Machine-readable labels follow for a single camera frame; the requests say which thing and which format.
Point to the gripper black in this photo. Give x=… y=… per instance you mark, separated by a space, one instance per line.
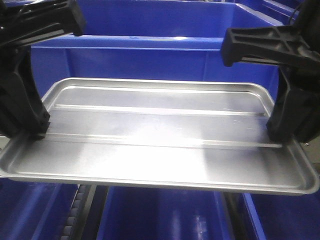
x=21 y=107
x=295 y=48

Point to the silver metal tray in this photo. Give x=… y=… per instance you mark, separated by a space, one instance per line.
x=160 y=134

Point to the large blue target box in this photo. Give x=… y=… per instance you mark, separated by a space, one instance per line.
x=152 y=40

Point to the blue lower bin left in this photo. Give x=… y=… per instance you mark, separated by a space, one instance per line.
x=34 y=210

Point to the blue bin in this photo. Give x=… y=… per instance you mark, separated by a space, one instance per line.
x=136 y=213
x=280 y=217
x=34 y=210

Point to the blue lower bin right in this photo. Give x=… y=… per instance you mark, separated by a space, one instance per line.
x=280 y=217

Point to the blue lower bin centre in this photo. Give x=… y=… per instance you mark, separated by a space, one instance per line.
x=136 y=213

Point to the lower roller rail left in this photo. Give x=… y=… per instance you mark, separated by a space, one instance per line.
x=75 y=216

